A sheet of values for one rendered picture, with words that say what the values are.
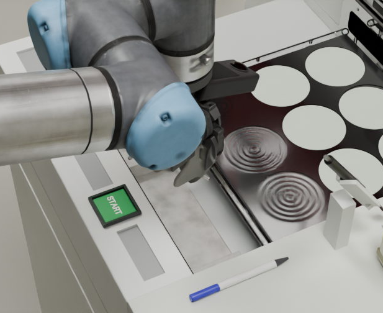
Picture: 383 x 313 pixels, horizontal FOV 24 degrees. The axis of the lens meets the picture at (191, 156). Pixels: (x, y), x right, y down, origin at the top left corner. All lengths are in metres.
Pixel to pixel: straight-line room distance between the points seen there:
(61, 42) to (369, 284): 0.53
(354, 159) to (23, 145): 0.76
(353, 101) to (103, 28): 0.72
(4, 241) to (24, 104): 1.74
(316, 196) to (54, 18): 0.60
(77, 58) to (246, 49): 0.86
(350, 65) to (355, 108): 0.11
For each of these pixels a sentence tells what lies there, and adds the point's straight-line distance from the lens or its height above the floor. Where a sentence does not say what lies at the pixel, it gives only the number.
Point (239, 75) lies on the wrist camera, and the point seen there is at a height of 1.19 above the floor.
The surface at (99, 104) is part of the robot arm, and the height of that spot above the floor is 1.39.
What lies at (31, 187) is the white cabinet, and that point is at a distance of 1.59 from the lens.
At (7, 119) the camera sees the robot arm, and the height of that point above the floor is 1.41.
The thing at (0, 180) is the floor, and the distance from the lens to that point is 2.61.
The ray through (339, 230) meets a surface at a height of 1.01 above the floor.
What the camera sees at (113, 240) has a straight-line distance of 1.20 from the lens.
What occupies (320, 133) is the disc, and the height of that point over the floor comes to 0.90.
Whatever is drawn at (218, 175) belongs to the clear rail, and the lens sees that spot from 1.35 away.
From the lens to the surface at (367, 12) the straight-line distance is 1.60.
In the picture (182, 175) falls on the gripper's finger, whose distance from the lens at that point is 1.10.
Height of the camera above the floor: 1.91
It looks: 47 degrees down
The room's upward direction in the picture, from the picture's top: straight up
